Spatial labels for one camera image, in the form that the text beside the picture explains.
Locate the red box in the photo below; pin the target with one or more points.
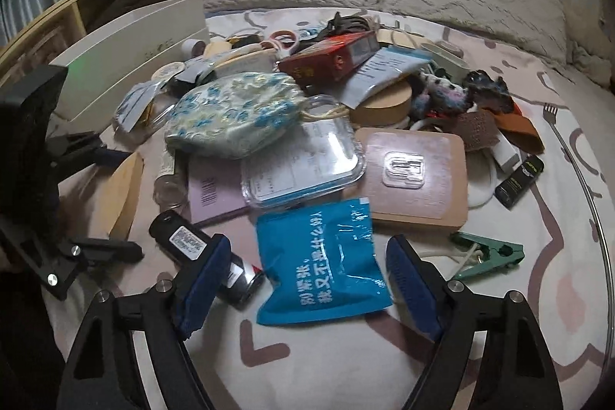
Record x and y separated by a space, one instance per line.
331 54

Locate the clear plastic container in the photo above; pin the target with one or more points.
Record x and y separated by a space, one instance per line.
302 170

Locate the wooden shelf unit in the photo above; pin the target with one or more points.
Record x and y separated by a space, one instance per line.
72 13

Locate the clear labelled bottle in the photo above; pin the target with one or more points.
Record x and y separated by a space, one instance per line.
169 179

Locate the wooden half-moon block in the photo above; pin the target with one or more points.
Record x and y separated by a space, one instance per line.
122 194

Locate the green plastic clip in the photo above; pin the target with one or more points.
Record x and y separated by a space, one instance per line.
485 254

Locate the white storage box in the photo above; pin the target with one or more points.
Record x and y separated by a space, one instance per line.
144 59

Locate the black battery pack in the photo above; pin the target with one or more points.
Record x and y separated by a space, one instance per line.
180 237

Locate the blue foil packet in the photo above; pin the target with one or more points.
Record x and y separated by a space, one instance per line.
322 261

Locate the black small bottle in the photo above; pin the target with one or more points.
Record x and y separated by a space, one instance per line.
519 179

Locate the floral fabric pouch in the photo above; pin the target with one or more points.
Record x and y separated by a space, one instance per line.
230 112

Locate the dark plush hair clip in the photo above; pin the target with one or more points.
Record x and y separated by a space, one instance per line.
490 95

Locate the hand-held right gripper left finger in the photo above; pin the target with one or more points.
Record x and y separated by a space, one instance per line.
206 285

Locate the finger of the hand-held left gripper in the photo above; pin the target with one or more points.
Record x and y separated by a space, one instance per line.
110 249
115 157

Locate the thin metal hoop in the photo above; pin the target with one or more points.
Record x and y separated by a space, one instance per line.
598 208

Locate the round tin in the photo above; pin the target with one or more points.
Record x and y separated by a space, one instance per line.
168 71

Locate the round wooden box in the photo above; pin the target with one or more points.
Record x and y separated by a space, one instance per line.
379 105

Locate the white green case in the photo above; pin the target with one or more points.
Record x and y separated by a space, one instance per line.
447 54

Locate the purple booklet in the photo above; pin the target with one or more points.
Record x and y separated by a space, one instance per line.
211 194

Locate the spotted plush toy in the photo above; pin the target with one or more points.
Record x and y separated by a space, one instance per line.
442 95

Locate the brown knitted piece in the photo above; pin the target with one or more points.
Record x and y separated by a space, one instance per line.
475 129

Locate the white blue snack bag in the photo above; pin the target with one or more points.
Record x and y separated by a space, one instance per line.
134 102

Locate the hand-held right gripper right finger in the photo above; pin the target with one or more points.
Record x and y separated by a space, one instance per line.
413 290

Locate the white roll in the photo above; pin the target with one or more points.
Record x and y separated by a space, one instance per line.
194 47

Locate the brown board with clear hook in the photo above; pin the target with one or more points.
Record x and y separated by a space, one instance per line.
423 198

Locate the small red silver cylinder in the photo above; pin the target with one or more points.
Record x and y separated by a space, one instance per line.
242 282

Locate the white blue sachet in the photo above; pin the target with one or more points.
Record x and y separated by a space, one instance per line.
384 74

